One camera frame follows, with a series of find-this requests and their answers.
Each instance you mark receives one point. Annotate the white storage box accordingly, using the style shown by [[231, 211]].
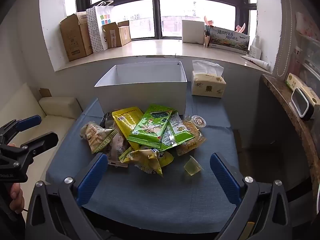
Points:
[[140, 97]]

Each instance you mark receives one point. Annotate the small cardboard piece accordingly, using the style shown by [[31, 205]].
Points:
[[45, 93]]

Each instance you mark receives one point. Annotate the yellow clear snack packet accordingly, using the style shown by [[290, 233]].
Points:
[[192, 143]]

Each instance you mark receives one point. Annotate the clear dark meat snack packet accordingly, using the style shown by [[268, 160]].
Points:
[[106, 120]]

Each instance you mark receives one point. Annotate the white plastic bottle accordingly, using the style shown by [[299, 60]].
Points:
[[254, 48]]

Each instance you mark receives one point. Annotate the large green snack packet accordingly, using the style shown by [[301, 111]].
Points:
[[147, 127]]

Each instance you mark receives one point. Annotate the beige triangular snack pack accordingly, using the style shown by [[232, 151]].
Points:
[[97, 136]]

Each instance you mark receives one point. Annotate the black window frame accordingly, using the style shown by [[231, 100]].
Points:
[[155, 10]]

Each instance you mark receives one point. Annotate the beige tissue pack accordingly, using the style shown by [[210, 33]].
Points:
[[207, 87]]

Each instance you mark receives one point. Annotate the cream sofa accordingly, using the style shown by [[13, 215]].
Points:
[[60, 107]]

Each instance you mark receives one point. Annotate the small open cardboard box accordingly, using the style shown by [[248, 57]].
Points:
[[116, 36]]

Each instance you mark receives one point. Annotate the clear plastic organizer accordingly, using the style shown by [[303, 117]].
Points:
[[308, 50]]

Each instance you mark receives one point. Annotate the person's left hand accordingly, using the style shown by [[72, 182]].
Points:
[[16, 197]]

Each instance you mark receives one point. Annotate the green and white snack packet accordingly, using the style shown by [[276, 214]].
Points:
[[180, 132]]

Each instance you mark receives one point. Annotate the beige packet with red ends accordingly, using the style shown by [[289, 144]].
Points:
[[117, 148]]

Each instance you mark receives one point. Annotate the white and black timer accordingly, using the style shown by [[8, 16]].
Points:
[[301, 103]]

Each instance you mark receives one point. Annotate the white polka dot paper bag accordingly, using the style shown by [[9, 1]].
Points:
[[97, 35]]

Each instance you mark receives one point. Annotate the white foam box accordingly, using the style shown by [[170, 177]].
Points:
[[193, 31]]

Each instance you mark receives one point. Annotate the yellow-green jelly cup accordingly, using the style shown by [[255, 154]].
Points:
[[192, 167], [198, 121]]

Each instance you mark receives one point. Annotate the yellow chip bag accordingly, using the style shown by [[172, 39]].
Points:
[[145, 160]]

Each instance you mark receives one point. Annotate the white tube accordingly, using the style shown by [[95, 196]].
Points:
[[257, 62]]

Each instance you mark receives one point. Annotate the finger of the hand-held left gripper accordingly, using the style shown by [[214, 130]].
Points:
[[28, 122], [43, 140]]

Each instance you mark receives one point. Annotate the green and white carton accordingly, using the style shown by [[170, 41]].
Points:
[[295, 81]]

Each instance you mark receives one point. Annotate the landscape printed carton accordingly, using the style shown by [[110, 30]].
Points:
[[228, 41]]

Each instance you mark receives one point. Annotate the large cardboard box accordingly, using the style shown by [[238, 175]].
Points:
[[75, 37]]

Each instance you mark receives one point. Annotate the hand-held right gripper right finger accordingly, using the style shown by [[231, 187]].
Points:
[[225, 177]]

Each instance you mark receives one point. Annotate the brown stone counter shelf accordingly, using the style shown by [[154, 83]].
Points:
[[285, 97]]

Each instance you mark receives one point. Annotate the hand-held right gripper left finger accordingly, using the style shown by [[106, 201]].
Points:
[[91, 177]]

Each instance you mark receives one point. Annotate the pink plastic piece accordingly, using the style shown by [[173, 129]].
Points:
[[208, 21], [241, 28]]

